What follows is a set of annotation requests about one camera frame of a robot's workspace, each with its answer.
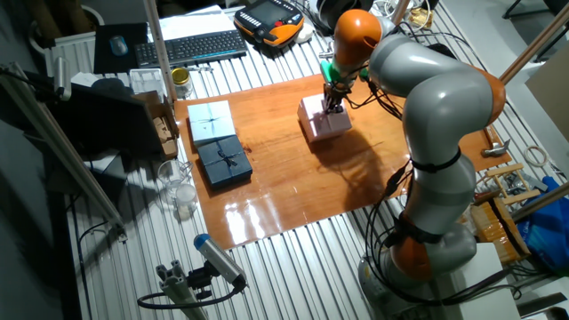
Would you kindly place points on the slanted aluminium pole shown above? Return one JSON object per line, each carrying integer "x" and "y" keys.
{"x": 66, "y": 151}

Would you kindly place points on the blue plastic bag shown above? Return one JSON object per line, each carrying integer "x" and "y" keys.
{"x": 549, "y": 222}

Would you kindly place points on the clear glass beaker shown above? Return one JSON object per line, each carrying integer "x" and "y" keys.
{"x": 172, "y": 175}

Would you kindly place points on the clear plastic container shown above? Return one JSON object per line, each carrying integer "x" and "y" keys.
{"x": 147, "y": 81}

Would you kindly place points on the glossy wooden board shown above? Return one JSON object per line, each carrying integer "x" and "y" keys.
{"x": 266, "y": 178}

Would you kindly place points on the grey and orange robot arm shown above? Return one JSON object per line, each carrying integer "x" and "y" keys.
{"x": 440, "y": 111}

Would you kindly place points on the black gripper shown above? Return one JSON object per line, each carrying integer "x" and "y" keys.
{"x": 337, "y": 91}

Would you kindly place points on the white egg-shaped object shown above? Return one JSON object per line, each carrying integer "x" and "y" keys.
{"x": 304, "y": 33}

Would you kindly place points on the silver camera with blue cap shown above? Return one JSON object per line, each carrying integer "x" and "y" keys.
{"x": 220, "y": 260}

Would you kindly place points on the black keyboard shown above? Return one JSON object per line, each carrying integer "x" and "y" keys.
{"x": 191, "y": 48}

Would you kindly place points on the pink box lid with ribbon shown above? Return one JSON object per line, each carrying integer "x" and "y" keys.
{"x": 313, "y": 116}

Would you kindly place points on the upright metal post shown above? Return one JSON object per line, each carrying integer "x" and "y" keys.
{"x": 400, "y": 11}

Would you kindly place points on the open pink box base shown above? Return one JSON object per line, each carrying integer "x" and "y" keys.
{"x": 331, "y": 138}

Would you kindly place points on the white paper sheets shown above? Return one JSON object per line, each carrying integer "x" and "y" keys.
{"x": 195, "y": 22}

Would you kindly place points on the glass jar with gold lid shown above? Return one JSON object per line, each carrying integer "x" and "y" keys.
{"x": 181, "y": 82}

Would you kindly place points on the black filament spool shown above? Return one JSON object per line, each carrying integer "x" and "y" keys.
{"x": 329, "y": 11}

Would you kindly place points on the brown cardboard box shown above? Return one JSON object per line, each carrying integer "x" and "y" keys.
{"x": 166, "y": 129}

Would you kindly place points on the aluminium profile bracket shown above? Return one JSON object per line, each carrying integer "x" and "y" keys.
{"x": 178, "y": 291}

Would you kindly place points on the small clear plastic cup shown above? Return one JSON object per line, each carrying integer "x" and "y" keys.
{"x": 186, "y": 197}

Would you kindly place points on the upright aluminium pole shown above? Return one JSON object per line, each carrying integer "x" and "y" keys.
{"x": 159, "y": 49}

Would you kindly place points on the black mouse pad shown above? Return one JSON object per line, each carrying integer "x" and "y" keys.
{"x": 133, "y": 58}

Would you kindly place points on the silver cylindrical camera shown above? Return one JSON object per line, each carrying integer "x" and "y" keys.
{"x": 61, "y": 77}

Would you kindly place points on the dark blue gift box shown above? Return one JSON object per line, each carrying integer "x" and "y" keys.
{"x": 224, "y": 162}

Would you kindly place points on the green wrist adapter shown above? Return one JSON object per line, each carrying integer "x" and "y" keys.
{"x": 329, "y": 72}

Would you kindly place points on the orange and black teach pendant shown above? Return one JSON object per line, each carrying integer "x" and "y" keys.
{"x": 271, "y": 20}

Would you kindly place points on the small wooden rack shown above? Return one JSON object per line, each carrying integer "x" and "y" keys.
{"x": 511, "y": 182}

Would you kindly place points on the silver metal clamp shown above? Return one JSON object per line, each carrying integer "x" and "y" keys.
{"x": 325, "y": 55}

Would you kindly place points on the grey computer mouse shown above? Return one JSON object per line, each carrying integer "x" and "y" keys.
{"x": 118, "y": 45}

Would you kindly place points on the light blue gift box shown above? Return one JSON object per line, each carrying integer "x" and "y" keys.
{"x": 211, "y": 122}

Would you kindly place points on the orange striped box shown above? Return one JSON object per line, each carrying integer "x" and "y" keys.
{"x": 500, "y": 231}

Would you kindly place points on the white pedestal block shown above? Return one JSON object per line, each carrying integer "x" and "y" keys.
{"x": 484, "y": 284}

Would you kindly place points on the black monitor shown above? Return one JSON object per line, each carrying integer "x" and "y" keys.
{"x": 106, "y": 120}

